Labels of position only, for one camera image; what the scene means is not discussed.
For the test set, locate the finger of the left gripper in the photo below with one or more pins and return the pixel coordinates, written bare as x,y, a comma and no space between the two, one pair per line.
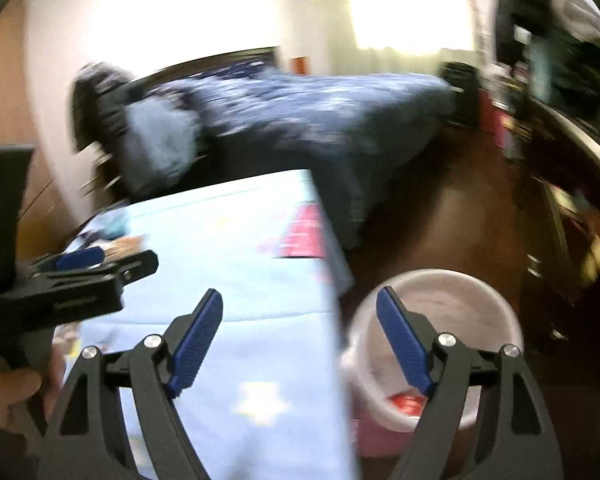
80,259

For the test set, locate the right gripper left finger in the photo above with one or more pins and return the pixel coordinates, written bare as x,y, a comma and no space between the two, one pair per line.
87,439

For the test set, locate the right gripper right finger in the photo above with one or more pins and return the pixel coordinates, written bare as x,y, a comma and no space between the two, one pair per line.
515,438

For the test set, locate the red snack bag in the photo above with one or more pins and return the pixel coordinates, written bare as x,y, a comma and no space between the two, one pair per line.
408,404

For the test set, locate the pink white trash bin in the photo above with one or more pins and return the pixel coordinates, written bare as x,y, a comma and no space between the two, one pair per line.
378,366

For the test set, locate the person's left hand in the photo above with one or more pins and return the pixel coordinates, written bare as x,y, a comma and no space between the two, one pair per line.
21,383

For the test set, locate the clear teal plastic wrapper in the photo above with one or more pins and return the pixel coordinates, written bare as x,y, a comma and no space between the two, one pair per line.
110,224

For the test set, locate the orange gold candy wrappers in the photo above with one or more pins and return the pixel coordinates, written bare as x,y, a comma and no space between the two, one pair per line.
123,247

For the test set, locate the light blue star tablecloth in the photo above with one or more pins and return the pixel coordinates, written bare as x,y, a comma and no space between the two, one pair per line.
269,401

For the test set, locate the dark jackets pile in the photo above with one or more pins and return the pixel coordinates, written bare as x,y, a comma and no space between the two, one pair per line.
98,97

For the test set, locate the wooden wardrobe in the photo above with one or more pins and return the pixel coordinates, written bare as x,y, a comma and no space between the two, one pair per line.
45,222

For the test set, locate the bed with blue duvet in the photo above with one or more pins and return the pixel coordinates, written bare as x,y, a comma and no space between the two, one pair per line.
351,132

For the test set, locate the orange bedside box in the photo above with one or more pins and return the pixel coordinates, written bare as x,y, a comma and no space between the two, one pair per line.
300,65

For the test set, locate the red storage box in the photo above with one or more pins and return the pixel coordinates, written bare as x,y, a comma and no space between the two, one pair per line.
489,116

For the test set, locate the black suitcase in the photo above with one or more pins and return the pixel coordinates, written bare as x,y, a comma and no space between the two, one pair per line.
464,81

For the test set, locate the pale green curtains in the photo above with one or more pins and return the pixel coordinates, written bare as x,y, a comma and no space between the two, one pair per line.
351,37

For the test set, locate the cluttered clothes rack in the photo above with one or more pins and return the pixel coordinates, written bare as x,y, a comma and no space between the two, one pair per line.
549,53

